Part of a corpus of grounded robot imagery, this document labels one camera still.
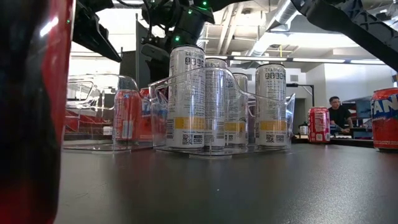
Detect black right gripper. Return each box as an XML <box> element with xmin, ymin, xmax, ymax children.
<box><xmin>141</xmin><ymin>42</ymin><xmax>172</xmax><ymax>84</ymax></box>

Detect white Celsius energy drink can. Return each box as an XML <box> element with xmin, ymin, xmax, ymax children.
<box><xmin>254</xmin><ymin>63</ymin><xmax>287</xmax><ymax>147</ymax></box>
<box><xmin>204</xmin><ymin>58</ymin><xmax>229</xmax><ymax>149</ymax></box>
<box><xmin>225</xmin><ymin>73</ymin><xmax>249</xmax><ymax>146</ymax></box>
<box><xmin>165</xmin><ymin>45</ymin><xmax>206</xmax><ymax>150</ymax></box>

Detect clear plastic storage bin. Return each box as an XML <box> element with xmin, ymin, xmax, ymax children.
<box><xmin>148</xmin><ymin>67</ymin><xmax>296</xmax><ymax>159</ymax></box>
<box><xmin>63</xmin><ymin>73</ymin><xmax>154</xmax><ymax>154</ymax></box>

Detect long ceiling light strip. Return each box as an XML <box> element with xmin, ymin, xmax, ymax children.
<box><xmin>205</xmin><ymin>55</ymin><xmax>386</xmax><ymax>65</ymax></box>

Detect person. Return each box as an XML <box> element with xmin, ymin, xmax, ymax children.
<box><xmin>328</xmin><ymin>95</ymin><xmax>354</xmax><ymax>135</ymax></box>

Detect dark computer monitor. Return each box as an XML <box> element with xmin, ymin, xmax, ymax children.
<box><xmin>355</xmin><ymin>98</ymin><xmax>373</xmax><ymax>119</ymax></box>

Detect silver ventilation duct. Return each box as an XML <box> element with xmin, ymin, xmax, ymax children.
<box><xmin>248</xmin><ymin>0</ymin><xmax>299</xmax><ymax>57</ymax></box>

